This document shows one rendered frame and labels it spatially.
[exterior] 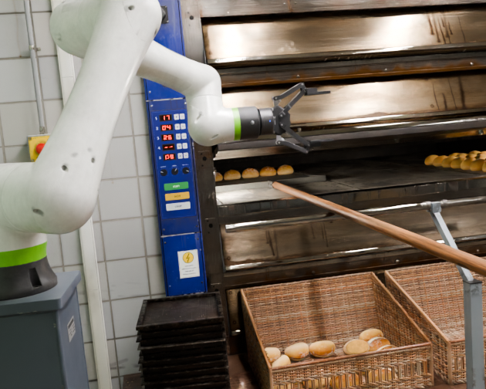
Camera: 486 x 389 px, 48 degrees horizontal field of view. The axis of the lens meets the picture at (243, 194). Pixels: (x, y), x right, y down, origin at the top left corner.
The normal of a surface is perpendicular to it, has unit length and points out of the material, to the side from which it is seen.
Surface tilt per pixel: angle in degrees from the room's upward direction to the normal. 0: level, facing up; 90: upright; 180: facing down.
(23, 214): 106
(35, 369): 90
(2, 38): 90
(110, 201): 90
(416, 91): 70
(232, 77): 90
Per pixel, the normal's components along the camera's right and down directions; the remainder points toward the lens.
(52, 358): 0.11, 0.11
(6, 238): 0.32, 0.09
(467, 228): 0.13, -0.23
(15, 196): -0.58, -0.02
